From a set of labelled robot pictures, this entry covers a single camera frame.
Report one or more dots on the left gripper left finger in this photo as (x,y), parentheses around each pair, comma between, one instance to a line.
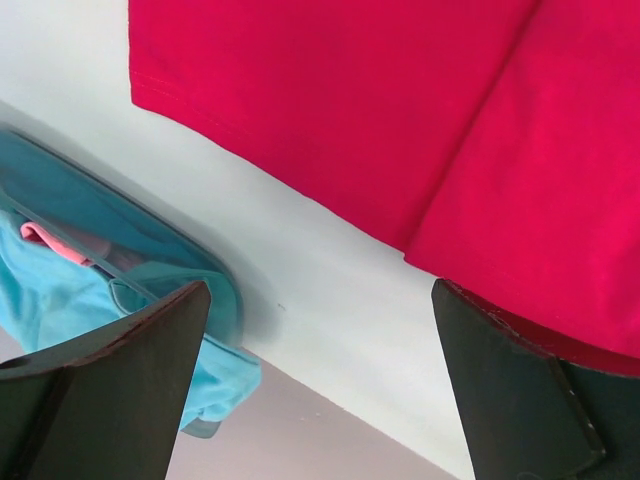
(106,404)

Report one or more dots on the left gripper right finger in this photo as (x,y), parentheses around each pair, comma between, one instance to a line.
(536,404)

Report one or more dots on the red t shirt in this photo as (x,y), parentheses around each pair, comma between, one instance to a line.
(494,143)

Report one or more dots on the cyan t shirt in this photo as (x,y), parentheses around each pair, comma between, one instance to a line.
(75,300)

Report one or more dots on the pink t shirt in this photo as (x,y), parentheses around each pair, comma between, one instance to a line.
(84,248)

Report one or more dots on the grey plastic bin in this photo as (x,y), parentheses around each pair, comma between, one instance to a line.
(150,225)

